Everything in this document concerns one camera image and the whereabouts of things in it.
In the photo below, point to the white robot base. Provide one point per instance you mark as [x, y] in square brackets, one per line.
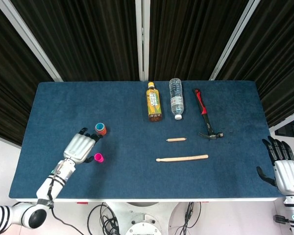
[142, 220]

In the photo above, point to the white metal frame post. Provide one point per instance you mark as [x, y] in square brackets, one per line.
[142, 36]
[27, 36]
[232, 36]

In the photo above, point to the tea bottle with yellow cap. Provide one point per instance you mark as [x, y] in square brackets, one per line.
[154, 102]

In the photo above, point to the wooden drumstick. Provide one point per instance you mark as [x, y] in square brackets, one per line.
[183, 158]

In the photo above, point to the clear plastic water bottle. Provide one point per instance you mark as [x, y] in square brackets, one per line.
[177, 98]

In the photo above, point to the red black claw hammer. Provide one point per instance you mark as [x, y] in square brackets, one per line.
[203, 107]

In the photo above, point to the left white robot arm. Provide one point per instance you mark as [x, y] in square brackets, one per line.
[22, 213]

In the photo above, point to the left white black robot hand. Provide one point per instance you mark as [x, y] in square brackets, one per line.
[78, 148]

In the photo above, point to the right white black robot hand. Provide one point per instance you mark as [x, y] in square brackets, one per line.
[290, 175]

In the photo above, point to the dark monitor screen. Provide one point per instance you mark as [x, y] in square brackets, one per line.
[290, 129]

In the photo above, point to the black pleated curtain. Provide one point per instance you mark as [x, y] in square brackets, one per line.
[88, 36]

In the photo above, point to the red tape strip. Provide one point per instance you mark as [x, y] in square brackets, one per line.
[82, 202]

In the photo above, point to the blue fabric table mat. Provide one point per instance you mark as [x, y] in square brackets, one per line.
[161, 181]

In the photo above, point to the orange plastic cup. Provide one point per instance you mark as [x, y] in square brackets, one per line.
[105, 132]

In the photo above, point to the short wooden stick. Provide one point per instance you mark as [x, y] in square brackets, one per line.
[176, 139]

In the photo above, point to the pink plastic cup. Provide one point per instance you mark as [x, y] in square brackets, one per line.
[98, 157]

